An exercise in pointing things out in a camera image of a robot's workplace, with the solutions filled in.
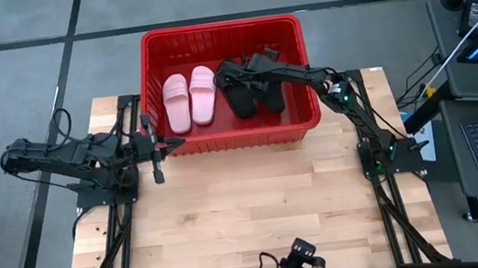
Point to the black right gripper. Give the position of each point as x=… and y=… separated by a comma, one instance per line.
x=255, y=78

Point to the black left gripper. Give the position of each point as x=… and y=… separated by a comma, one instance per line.
x=139, y=149

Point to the black slide sandal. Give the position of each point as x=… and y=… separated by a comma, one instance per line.
x=242, y=103
x=274, y=101

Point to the pink slide sandal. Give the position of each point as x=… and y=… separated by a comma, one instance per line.
x=203, y=101
x=178, y=109

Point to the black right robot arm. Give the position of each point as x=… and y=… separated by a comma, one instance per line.
x=361, y=113

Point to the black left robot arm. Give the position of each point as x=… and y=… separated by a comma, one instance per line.
x=53, y=160

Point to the red plastic bin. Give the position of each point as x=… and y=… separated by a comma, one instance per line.
x=190, y=48

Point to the black power adapter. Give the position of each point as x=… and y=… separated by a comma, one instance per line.
x=475, y=12

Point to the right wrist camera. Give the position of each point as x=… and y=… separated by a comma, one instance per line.
x=264, y=59

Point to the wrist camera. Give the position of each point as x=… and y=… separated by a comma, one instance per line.
x=264, y=59
x=101, y=143

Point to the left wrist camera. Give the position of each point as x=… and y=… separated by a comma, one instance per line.
x=101, y=143

